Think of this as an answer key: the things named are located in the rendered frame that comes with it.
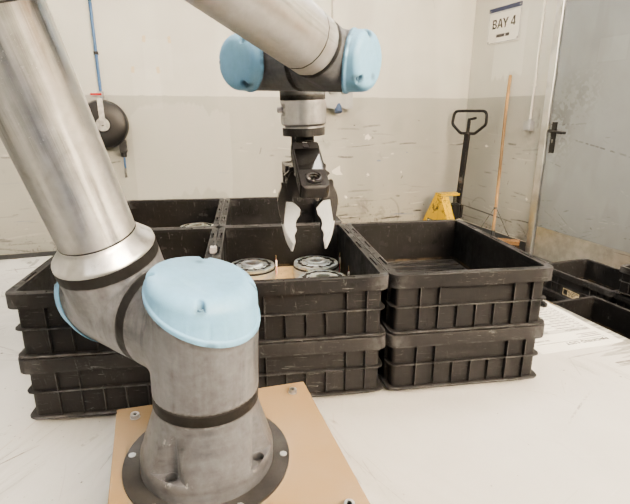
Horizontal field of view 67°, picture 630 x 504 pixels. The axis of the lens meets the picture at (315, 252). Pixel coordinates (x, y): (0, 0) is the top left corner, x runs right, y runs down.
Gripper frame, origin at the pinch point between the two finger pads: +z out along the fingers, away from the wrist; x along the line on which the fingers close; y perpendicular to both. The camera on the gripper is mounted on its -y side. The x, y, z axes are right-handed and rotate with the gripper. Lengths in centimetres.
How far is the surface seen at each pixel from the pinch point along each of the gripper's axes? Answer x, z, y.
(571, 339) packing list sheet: -59, 29, 5
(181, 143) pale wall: 58, 13, 341
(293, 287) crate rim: 4.0, 4.2, -8.9
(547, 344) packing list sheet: -53, 28, 4
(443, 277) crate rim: -21.3, 4.6, -9.3
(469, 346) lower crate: -27.5, 18.8, -8.7
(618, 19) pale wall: -244, -65, 231
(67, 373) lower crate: 41.0, 16.3, -7.5
